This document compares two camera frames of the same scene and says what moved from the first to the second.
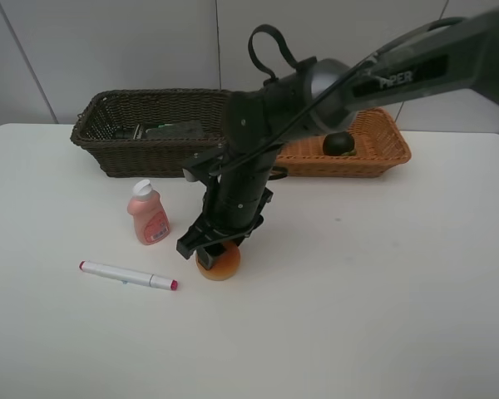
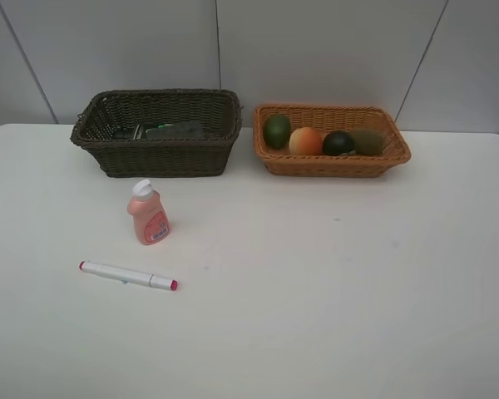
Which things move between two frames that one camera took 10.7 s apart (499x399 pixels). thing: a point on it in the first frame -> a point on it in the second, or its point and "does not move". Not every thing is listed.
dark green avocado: (338, 144) does not move
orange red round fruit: (224, 266) -> (304, 141)
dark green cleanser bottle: (130, 133) does not move
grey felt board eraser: (177, 130) does not move
